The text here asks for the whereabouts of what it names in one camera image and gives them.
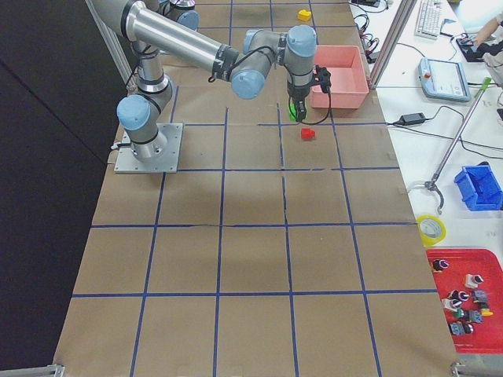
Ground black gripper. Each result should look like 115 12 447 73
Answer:
287 82 311 122

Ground green toy block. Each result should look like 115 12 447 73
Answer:
288 100 297 122

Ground pink plastic box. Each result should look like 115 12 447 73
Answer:
314 45 369 109

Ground red toy block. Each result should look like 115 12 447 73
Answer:
300 127 316 141

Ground yellow toy block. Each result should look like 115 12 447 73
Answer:
297 9 312 22

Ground black power adapter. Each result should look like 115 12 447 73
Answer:
397 112 427 126

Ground teach pendant tablet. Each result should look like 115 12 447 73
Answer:
418 57 472 102

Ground white keyboard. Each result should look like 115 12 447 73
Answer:
414 0 442 39

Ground yellow tape roll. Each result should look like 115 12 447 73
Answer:
417 215 446 247

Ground blue plastic bin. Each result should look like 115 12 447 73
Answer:
454 163 502 211

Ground red plastic tray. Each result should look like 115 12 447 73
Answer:
427 248 502 353

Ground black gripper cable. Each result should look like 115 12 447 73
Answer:
299 86 333 126

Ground aluminium frame post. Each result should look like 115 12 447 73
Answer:
368 0 417 90

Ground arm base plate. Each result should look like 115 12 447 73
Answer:
114 123 184 174

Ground green handled reacher grabber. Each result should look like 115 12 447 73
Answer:
413 77 492 215

